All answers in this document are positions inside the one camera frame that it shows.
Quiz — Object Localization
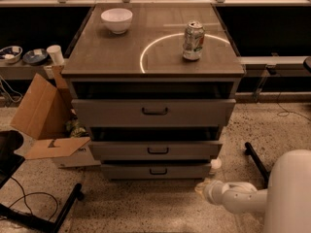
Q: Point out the grey bottom drawer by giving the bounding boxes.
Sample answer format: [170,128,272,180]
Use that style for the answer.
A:
[101,160,211,180]

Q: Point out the grey drawer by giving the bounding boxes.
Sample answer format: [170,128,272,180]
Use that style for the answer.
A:
[72,99,235,127]
[101,160,211,180]
[89,141,222,161]

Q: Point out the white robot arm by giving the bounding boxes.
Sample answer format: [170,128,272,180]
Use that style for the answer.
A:
[194,150,311,233]

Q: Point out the grey top drawer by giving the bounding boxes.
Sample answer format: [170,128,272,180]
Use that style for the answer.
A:
[72,99,235,127]

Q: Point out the grey middle drawer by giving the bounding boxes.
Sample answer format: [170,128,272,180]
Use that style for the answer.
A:
[89,141,222,161]

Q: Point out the grey drawer cabinet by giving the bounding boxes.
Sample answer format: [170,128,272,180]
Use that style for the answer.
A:
[61,2,246,167]

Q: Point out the black stand leg right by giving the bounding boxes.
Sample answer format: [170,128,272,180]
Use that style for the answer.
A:
[244,142,270,187]

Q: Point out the black stand leg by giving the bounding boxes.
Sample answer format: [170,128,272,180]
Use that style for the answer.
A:
[244,142,270,187]
[0,183,86,233]

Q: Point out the green packaging in box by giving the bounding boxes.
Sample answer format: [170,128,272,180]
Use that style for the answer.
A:
[65,118,88,138]

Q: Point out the crushed soda can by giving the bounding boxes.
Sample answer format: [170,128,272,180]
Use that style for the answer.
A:
[183,20,205,61]

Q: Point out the open cardboard box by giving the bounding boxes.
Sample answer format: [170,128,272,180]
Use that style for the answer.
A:
[11,66,100,168]

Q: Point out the white ceramic bowl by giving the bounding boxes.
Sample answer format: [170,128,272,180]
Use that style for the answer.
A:
[101,8,133,34]

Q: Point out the black stand leg left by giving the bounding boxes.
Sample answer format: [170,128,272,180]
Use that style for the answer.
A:
[0,183,86,233]

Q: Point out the black chair seat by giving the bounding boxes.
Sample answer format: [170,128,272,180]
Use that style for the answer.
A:
[0,130,24,188]

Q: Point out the white paper cup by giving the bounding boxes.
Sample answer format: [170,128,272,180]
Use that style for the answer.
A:
[47,45,64,65]

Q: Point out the blue bowl right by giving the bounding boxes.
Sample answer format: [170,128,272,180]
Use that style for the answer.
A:
[22,49,49,65]

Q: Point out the low grey side shelf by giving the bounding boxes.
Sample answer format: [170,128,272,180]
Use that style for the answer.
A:
[0,59,55,81]

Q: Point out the blue patterned bowl left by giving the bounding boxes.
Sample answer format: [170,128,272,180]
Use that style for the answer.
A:
[0,46,22,64]

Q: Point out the black floor cable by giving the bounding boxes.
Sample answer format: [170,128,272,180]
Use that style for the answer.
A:
[0,176,60,223]

